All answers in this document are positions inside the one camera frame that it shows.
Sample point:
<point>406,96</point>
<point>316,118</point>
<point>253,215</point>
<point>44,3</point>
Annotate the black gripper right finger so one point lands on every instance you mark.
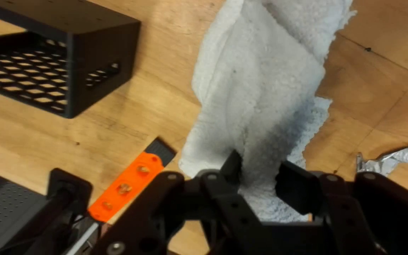
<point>332,204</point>

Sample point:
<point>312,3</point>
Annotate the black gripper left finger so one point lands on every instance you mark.
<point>230,224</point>

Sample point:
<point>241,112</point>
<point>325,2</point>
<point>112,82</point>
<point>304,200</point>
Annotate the white cloth towel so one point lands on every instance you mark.
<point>260,67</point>

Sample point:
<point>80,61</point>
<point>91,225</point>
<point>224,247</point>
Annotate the black perforated box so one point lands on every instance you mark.
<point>67,55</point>

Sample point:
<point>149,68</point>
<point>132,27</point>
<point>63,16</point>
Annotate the crumpled foil near marker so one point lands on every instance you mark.
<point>383,164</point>

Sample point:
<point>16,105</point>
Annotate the orange power strip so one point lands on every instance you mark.
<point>132,180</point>

